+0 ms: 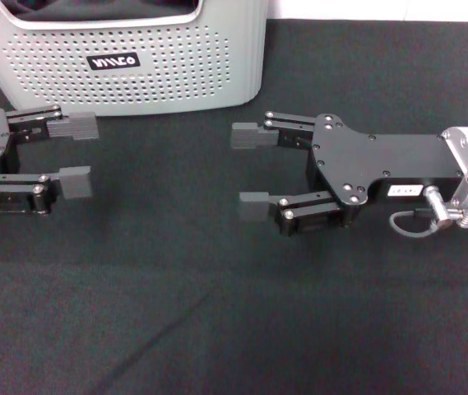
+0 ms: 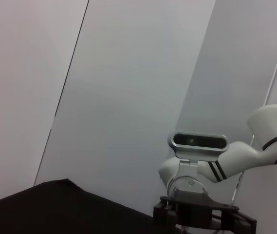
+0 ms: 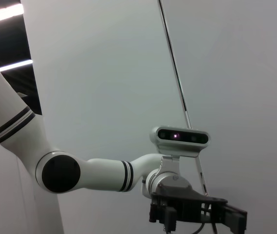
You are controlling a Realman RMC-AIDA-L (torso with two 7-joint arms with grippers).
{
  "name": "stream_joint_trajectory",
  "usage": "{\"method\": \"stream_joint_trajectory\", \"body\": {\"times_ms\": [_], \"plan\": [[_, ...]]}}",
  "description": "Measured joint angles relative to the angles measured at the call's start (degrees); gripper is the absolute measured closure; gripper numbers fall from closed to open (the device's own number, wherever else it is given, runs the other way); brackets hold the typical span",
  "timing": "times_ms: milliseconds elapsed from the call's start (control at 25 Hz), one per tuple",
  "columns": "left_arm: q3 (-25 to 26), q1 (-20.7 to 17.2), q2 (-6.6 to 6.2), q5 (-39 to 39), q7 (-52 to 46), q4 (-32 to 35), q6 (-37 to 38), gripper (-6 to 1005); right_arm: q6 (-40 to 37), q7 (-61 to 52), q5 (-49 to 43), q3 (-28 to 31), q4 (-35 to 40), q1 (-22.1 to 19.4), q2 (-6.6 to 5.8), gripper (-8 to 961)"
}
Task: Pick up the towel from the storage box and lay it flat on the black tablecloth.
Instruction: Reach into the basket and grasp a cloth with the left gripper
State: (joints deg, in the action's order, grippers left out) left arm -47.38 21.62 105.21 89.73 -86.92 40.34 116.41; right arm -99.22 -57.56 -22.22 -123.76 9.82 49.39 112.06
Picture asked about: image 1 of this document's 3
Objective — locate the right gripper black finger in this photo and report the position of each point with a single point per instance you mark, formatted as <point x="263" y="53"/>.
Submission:
<point x="250" y="136"/>
<point x="254" y="205"/>

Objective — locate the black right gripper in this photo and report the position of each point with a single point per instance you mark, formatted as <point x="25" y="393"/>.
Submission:
<point x="381" y="158"/>

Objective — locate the grey perforated storage box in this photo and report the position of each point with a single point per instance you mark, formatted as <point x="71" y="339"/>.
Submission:
<point x="176" y="82"/>

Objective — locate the black tablecloth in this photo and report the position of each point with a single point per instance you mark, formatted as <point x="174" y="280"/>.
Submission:
<point x="217" y="308"/>

